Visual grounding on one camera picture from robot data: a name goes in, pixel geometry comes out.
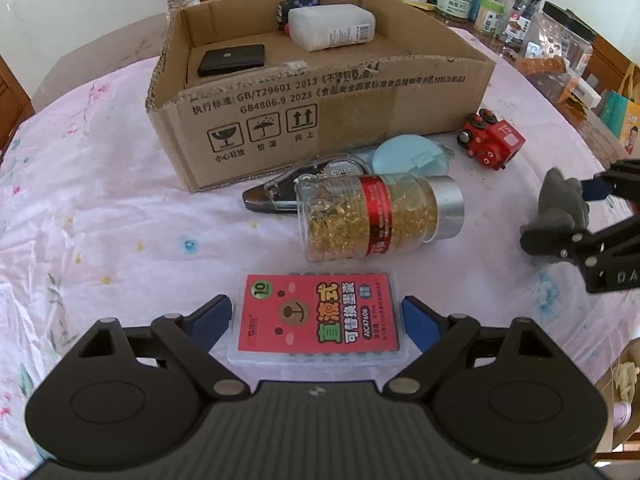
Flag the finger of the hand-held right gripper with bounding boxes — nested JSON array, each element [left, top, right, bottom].
[[520, 219, 601, 266], [582, 159, 640, 212]]

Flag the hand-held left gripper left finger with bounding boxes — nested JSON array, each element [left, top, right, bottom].
[[65, 294, 254, 402]]

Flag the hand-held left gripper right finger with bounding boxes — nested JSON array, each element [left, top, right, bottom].
[[382, 296, 582, 402]]

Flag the grey toy figure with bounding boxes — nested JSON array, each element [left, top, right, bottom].
[[520, 167, 592, 241]]

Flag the clear pen refill box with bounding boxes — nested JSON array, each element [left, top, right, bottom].
[[226, 272, 416, 368]]

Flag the brown cardboard box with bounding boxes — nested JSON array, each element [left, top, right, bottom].
[[145, 0, 497, 193]]

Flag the black case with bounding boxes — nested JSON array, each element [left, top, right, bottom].
[[197, 44, 267, 78]]

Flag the white plastic box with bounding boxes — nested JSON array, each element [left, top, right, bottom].
[[287, 4, 377, 52]]

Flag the black cube toy car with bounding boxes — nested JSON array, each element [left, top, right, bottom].
[[276, 0, 321, 31]]

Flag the teal paper shopping bag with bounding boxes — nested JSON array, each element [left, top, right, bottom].
[[597, 65, 640, 156]]

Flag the small white box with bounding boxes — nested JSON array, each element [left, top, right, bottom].
[[562, 80, 603, 108]]

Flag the red toy train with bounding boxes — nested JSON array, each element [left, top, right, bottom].
[[457, 108, 527, 171]]

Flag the bottle of golden capsules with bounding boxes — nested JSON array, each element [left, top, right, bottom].
[[295, 174, 466, 263]]

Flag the correction tape dispenser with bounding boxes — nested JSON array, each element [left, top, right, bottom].
[[242, 155, 373, 216]]

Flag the clear jar with black lid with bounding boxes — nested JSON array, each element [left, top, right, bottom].
[[520, 1, 598, 103]]

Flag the pink floral tablecloth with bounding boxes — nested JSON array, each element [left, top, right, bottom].
[[0, 25, 640, 461]]

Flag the light blue round case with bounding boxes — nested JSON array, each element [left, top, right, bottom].
[[372, 133, 451, 178]]

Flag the pen holder with pens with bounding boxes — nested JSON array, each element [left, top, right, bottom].
[[505, 0, 543, 43]]

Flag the light green lidded jar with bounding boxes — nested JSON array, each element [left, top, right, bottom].
[[472, 0, 507, 36]]

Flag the dark green lidded jar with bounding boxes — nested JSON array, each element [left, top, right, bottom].
[[435, 0, 476, 23]]

